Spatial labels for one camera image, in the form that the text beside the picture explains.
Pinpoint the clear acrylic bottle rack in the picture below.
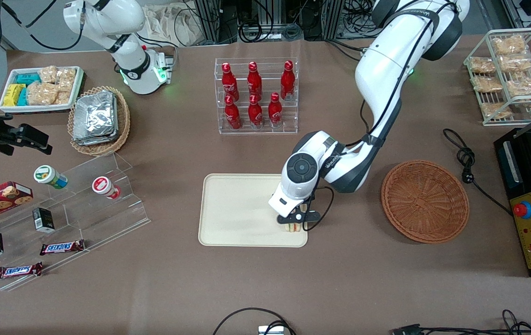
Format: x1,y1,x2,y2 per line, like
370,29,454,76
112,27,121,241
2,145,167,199
215,57,299,135

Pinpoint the white rectangular snack tray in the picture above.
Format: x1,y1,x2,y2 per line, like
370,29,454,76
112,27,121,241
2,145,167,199
0,66,84,114

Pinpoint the bagged fried snack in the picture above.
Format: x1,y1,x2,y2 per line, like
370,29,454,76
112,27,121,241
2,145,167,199
506,69,531,98
472,75,504,94
491,34,528,56
499,54,531,73
469,56,497,74
480,102,513,120

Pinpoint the round brown wicker basket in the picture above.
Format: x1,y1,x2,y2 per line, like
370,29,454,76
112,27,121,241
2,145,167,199
381,160,470,244

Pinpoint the silver foil pouch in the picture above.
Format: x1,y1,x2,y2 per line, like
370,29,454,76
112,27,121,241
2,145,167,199
72,95,120,146
74,91,116,140

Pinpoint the clear acrylic stepped shelf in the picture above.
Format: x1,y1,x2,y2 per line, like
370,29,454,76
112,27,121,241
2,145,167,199
0,152,151,293

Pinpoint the red plaid cookie box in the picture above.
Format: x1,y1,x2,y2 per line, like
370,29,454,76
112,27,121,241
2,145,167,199
0,181,34,228

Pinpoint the red cola bottle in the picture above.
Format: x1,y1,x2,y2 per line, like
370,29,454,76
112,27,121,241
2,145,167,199
268,92,283,128
280,60,296,101
248,95,264,129
221,62,240,102
247,61,263,101
224,95,242,130

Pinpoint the oval tan wicker basket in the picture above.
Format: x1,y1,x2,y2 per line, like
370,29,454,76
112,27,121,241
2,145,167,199
67,86,131,157

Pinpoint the red lid yogurt cup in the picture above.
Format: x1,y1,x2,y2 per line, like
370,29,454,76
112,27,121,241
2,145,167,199
92,176,122,200

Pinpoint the black connector with cables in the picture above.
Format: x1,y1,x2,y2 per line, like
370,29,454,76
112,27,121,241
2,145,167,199
390,309,531,335

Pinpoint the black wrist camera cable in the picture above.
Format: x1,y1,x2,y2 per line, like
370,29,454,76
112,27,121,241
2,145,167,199
302,0,457,232

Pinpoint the Snickers chocolate bar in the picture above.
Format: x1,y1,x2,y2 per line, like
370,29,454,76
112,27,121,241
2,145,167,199
0,262,43,281
40,239,86,256

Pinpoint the yellow snack packet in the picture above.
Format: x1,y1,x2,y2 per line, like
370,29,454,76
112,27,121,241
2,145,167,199
3,84,26,107

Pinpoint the beige rectangular tray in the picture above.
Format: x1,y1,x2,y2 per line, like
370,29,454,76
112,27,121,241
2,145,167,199
198,174,309,248

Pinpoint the black looped cable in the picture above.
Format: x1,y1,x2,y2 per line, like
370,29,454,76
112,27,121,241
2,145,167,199
212,307,296,335

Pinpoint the white wire rack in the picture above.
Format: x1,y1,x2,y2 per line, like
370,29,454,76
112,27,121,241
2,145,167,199
463,27,531,127

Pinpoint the black tabletop appliance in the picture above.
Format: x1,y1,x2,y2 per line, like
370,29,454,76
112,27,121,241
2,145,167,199
494,128,531,279

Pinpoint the aluminium frame post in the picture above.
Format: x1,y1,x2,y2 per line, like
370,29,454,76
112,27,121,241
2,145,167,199
194,0,222,46
323,0,345,40

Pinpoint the beige cloth bag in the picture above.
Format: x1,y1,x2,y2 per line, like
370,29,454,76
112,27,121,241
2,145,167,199
143,4,203,47

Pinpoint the green lid yogurt cup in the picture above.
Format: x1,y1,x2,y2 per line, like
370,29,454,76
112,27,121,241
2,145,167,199
34,165,68,190

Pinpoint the black power cable with plug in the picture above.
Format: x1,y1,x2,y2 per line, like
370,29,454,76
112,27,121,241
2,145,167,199
442,128,514,217

